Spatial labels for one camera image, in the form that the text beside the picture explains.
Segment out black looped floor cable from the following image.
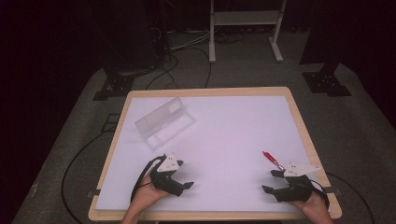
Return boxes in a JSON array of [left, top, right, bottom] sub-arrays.
[[144, 45, 213, 91]]

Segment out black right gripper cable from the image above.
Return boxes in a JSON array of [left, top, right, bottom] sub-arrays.
[[309, 178, 332, 210]]

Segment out clear plastic pencil case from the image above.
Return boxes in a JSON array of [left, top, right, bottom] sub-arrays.
[[134, 96, 197, 152]]

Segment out person's left hand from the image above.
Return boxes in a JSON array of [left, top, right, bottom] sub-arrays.
[[132, 174, 171, 214]]

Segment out white table mat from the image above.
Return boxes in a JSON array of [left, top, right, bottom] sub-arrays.
[[94, 94, 321, 214]]

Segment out black floor frame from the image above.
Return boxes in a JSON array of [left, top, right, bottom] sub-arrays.
[[101, 112, 121, 133]]

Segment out black stand base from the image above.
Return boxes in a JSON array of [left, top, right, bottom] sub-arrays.
[[301, 60, 353, 98], [92, 66, 138, 102]]

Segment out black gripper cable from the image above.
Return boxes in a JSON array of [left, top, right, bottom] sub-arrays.
[[129, 154, 168, 203], [309, 178, 332, 210]]

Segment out white floor cables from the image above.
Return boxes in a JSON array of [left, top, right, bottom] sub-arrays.
[[167, 29, 213, 52]]

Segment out white metal stand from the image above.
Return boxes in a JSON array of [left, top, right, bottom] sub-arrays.
[[208, 0, 288, 64]]

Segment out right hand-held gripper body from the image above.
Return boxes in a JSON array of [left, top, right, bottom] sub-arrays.
[[271, 162, 321, 203]]

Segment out red pen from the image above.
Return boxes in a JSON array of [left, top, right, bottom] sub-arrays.
[[262, 150, 286, 172]]

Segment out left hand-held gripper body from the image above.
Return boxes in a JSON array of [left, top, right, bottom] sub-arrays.
[[149, 152, 185, 198]]

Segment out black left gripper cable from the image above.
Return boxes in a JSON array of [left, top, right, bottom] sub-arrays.
[[129, 154, 168, 203]]

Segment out person's right hand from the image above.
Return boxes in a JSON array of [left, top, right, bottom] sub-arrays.
[[288, 189, 332, 220]]

